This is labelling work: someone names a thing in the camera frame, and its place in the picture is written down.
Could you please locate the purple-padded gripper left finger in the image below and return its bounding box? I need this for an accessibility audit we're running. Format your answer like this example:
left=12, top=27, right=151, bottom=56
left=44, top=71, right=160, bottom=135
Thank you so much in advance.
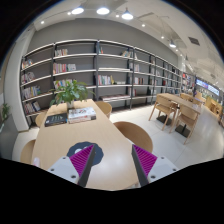
left=48, top=145, right=95, bottom=187

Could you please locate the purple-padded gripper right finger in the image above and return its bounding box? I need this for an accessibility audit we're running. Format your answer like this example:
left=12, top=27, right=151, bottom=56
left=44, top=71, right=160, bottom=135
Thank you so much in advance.
left=132, top=145, right=178, bottom=187

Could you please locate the dark round mouse pad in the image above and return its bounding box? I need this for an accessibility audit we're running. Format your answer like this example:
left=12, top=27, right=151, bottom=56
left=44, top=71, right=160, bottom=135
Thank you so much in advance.
left=67, top=141, right=104, bottom=166

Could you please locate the near right wooden chair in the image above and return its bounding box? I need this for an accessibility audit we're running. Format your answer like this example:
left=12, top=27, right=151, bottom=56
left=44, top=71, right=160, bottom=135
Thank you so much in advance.
left=114, top=121, right=153, bottom=152

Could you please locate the near left wooden chair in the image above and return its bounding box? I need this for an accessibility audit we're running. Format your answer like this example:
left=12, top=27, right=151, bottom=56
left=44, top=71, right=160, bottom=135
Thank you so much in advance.
left=20, top=140, right=35, bottom=164

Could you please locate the black book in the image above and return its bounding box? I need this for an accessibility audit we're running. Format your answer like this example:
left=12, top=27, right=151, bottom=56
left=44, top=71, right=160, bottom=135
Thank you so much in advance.
left=44, top=113, right=67, bottom=127

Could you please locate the stack of white books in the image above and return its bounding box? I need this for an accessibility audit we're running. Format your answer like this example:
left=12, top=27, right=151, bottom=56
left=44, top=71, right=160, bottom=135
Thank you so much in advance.
left=68, top=107, right=96, bottom=123

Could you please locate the far left wooden chair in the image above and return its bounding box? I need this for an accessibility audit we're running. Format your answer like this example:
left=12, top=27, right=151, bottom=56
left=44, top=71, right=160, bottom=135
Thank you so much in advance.
left=35, top=111, right=47, bottom=127

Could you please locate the far right wooden chair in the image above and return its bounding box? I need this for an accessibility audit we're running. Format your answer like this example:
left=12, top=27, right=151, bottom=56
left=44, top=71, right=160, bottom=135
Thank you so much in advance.
left=96, top=101, right=112, bottom=118

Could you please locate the green potted plant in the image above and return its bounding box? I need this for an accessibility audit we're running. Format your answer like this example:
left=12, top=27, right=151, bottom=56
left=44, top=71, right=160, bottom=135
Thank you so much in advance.
left=49, top=80, right=94, bottom=109

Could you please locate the long grey bookshelf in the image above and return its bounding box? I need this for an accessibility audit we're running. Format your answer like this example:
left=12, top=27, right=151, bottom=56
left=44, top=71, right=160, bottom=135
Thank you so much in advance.
left=20, top=39, right=182, bottom=125

